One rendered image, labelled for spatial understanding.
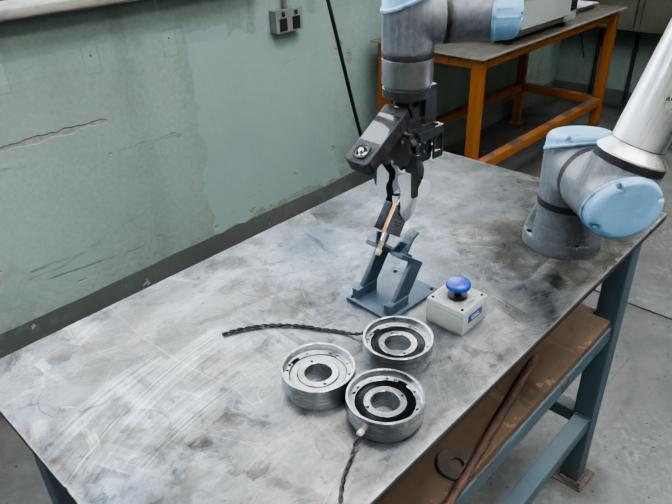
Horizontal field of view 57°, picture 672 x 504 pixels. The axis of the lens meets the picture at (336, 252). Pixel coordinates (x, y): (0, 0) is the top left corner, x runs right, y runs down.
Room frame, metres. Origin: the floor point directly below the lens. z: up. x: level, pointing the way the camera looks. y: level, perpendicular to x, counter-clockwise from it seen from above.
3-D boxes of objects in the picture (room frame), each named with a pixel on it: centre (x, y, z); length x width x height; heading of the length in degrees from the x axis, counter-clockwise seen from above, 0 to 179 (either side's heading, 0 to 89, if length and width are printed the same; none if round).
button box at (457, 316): (0.83, -0.20, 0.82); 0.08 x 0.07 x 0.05; 136
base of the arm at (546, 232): (1.07, -0.45, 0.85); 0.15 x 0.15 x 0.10
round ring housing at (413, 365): (0.73, -0.09, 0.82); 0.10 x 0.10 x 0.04
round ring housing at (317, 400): (0.67, 0.03, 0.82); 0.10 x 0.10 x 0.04
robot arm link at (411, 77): (0.92, -0.11, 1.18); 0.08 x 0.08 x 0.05
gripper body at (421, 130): (0.92, -0.12, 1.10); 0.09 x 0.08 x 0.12; 133
